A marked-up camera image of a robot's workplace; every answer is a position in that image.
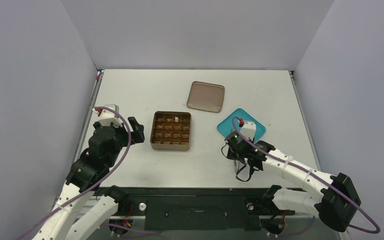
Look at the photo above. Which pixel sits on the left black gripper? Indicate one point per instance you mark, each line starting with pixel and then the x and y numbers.
pixel 137 136

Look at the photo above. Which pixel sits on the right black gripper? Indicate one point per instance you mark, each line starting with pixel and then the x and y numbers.
pixel 241 159

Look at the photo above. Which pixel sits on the gold cookie tin box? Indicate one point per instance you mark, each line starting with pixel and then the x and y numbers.
pixel 168 135

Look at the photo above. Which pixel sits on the brown tin lid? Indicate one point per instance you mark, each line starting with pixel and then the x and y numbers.
pixel 207 97

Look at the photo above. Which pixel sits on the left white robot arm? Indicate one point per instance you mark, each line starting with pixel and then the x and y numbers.
pixel 82 182

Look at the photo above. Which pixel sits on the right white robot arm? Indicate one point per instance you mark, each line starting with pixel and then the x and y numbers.
pixel 331 198

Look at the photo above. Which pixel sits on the teal plastic tray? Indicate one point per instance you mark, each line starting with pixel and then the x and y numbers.
pixel 225 127

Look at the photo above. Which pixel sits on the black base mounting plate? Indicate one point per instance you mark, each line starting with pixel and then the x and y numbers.
pixel 166 209

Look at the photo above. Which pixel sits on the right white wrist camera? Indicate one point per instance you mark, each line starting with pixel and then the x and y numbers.
pixel 248 130

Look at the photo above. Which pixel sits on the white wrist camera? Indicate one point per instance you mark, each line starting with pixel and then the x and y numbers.
pixel 248 130
pixel 106 114

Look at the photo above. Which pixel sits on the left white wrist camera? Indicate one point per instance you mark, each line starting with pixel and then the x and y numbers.
pixel 106 114

